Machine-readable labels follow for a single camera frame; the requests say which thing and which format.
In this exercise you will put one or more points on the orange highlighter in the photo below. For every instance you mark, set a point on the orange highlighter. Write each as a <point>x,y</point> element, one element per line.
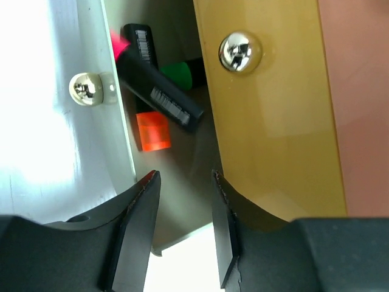
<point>152,125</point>

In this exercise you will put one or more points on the pink highlighter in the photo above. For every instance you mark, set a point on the pink highlighter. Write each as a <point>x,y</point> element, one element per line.
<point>170,100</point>

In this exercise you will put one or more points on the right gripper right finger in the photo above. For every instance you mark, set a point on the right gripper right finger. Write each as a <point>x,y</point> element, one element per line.
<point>257,251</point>

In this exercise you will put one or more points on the grey bottom drawer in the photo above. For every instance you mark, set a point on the grey bottom drawer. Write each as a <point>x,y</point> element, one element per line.
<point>69,138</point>

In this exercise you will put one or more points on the pink top drawer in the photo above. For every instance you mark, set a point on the pink top drawer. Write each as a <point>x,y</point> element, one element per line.
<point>355,35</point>

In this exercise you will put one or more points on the green highlighter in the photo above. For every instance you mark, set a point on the green highlighter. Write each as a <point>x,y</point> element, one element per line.
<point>186,75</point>

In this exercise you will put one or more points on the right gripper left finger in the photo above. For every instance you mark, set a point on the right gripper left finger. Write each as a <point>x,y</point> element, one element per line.
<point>104,249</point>

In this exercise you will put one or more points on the yellow drawer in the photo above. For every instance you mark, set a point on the yellow drawer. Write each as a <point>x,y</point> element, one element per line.
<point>274,124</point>

